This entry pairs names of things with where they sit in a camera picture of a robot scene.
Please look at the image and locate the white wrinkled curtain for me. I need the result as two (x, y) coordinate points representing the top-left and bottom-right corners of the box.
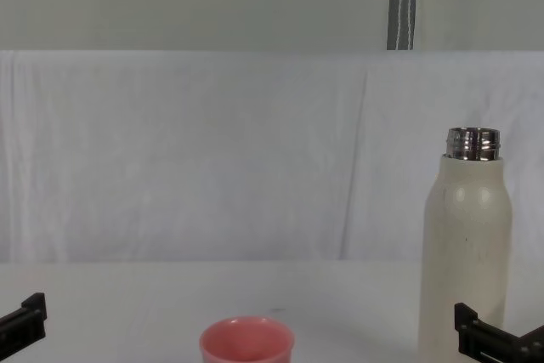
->
(0, 48), (544, 264)

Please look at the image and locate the cream vacuum bottle steel neck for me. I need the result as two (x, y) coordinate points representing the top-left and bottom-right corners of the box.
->
(417, 127), (513, 363)

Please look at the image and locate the grey striped post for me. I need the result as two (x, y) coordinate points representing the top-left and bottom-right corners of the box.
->
(385, 0), (420, 51)

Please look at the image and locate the pink cup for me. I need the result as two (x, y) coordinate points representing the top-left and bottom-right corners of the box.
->
(198, 315), (296, 363)

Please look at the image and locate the white table cloth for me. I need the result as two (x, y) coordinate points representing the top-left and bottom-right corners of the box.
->
(0, 258), (544, 363)

